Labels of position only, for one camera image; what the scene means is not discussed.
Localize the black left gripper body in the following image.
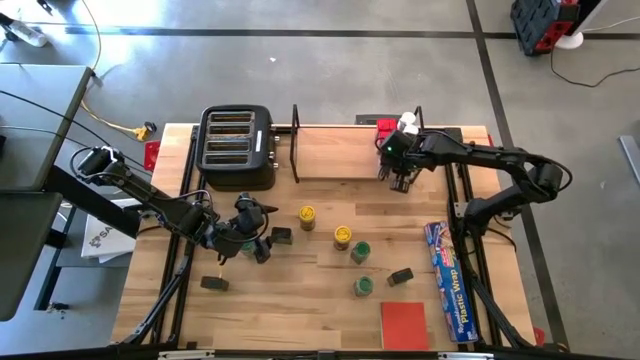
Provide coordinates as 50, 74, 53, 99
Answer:
227, 193, 274, 246

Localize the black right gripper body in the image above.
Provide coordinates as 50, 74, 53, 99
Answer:
378, 129, 424, 174

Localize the green tin with black lid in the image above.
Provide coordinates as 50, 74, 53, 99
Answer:
386, 267, 415, 289
270, 226, 294, 246

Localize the small black block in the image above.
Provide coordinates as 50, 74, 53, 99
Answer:
200, 275, 231, 293

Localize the yellow-lid spice jar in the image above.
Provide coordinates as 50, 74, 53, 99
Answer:
298, 204, 317, 232
333, 225, 353, 252

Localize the black four-slot toaster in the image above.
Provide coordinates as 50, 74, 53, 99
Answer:
194, 103, 280, 192

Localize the blue plastic wrap box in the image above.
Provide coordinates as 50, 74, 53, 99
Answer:
423, 220, 480, 344

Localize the red square pad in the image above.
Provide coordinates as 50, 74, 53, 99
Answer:
380, 301, 431, 351

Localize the white printed paper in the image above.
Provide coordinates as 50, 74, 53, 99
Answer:
81, 214, 137, 264

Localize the black support beam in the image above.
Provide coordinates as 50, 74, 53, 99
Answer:
44, 167, 142, 239

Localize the black and red toolbox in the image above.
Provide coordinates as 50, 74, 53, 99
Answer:
509, 0, 581, 56

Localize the white stand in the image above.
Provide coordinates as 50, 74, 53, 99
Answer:
554, 0, 609, 50

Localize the grey desk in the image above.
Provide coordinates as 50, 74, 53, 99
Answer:
0, 64, 94, 194
0, 192, 64, 321

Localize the grey metal bar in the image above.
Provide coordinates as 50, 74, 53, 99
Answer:
618, 134, 640, 186

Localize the wooden shelf with black frame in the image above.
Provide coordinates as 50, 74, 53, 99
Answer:
291, 103, 432, 185

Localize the black metal table frame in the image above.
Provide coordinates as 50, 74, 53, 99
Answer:
112, 122, 571, 360

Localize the silver bracket plate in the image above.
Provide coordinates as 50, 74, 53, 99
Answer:
438, 351, 494, 360
158, 349, 216, 360

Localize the yellow cable with plug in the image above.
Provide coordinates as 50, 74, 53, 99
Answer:
79, 0, 157, 142

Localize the black floor cable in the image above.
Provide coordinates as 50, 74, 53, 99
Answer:
549, 47, 640, 89

